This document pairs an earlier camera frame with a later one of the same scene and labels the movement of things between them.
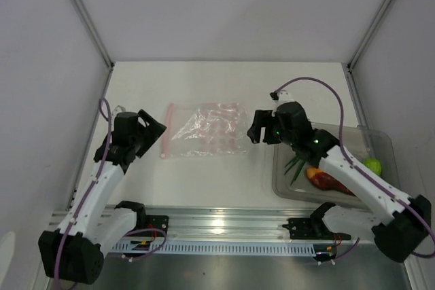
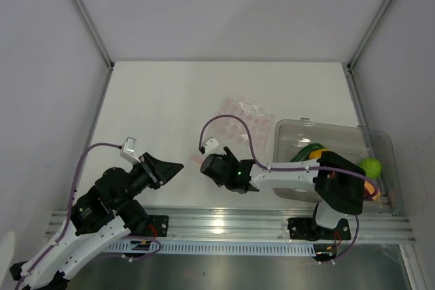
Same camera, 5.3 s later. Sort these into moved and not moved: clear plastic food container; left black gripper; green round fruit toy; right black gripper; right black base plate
Moved: right black gripper; left black gripper
Not moved: clear plastic food container; green round fruit toy; right black base plate
